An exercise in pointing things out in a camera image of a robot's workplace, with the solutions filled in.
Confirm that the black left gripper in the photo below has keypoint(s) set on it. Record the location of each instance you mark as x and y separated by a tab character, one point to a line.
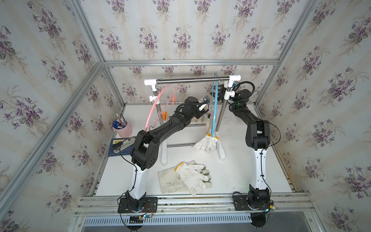
199	113

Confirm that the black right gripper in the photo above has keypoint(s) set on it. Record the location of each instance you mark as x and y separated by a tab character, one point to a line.
223	88

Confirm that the blue wavy hanger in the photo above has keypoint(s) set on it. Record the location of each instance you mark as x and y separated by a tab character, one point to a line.
214	95

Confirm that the beige glove black cuff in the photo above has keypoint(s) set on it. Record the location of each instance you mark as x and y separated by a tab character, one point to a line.
211	132
209	120

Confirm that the white glove yellow cuff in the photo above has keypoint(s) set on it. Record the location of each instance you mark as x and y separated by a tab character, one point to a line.
208	143
195	177

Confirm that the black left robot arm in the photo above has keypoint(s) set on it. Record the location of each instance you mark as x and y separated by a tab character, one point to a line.
147	143

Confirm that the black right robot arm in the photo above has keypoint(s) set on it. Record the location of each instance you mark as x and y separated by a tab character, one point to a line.
258	140

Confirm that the pink wavy hanger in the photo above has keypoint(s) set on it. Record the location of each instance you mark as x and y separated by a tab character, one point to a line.
157	106

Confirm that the orange plastic clothespin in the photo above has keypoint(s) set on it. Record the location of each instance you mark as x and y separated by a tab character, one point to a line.
164	115

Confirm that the white steel drying rack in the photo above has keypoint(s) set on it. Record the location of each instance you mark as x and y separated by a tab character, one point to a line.
229	81

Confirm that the pink metal pen bucket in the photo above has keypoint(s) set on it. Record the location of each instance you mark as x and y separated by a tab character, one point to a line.
125	132

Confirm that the blue pens in bucket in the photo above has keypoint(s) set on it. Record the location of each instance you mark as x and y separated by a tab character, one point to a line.
120	122

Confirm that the grey white stapler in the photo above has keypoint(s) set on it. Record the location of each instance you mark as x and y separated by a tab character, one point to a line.
120	145

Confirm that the small circuit board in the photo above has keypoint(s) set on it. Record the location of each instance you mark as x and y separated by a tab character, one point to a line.
139	219

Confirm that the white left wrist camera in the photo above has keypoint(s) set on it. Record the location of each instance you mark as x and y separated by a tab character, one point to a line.
204	102

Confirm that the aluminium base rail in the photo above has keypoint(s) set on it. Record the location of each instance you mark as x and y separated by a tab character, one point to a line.
184	210

